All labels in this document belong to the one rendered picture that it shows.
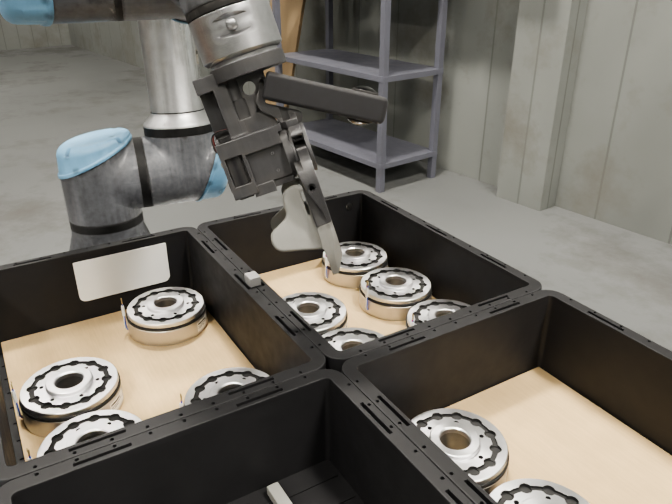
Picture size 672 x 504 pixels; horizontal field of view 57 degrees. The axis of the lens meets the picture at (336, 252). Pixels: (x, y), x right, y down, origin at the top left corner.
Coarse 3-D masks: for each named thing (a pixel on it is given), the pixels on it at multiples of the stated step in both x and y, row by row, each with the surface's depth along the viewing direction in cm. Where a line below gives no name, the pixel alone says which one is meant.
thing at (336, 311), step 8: (288, 296) 85; (296, 296) 85; (304, 296) 86; (312, 296) 86; (320, 296) 86; (328, 296) 85; (328, 304) 83; (336, 304) 84; (328, 312) 81; (336, 312) 82; (344, 312) 81; (312, 320) 80; (320, 320) 80; (328, 320) 80; (336, 320) 80; (344, 320) 81; (320, 328) 78; (328, 328) 78
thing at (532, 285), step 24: (360, 192) 103; (240, 216) 93; (264, 216) 95; (408, 216) 93; (216, 240) 87; (456, 240) 86; (240, 264) 79; (504, 264) 79; (264, 288) 73; (528, 288) 73; (288, 312) 68; (456, 312) 68; (312, 336) 64; (384, 336) 64; (408, 336) 64; (336, 360) 61
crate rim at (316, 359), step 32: (64, 256) 81; (224, 256) 81; (256, 288) 73; (288, 320) 67; (320, 352) 62; (256, 384) 57; (160, 416) 53; (0, 448) 50; (64, 448) 50; (96, 448) 50; (0, 480) 47
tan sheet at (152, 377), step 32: (96, 320) 86; (32, 352) 79; (64, 352) 79; (96, 352) 79; (128, 352) 79; (160, 352) 79; (192, 352) 79; (224, 352) 79; (128, 384) 73; (160, 384) 73; (192, 384) 73; (32, 448) 63
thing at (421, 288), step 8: (368, 272) 92; (376, 272) 92; (384, 272) 92; (400, 272) 92; (408, 272) 92; (416, 272) 92; (368, 280) 90; (376, 280) 89; (416, 280) 89; (424, 280) 89; (368, 288) 88; (376, 288) 87; (416, 288) 87; (424, 288) 87; (368, 296) 86; (376, 296) 85; (384, 296) 85; (392, 296) 86; (400, 296) 86; (408, 296) 86; (416, 296) 85; (424, 296) 86
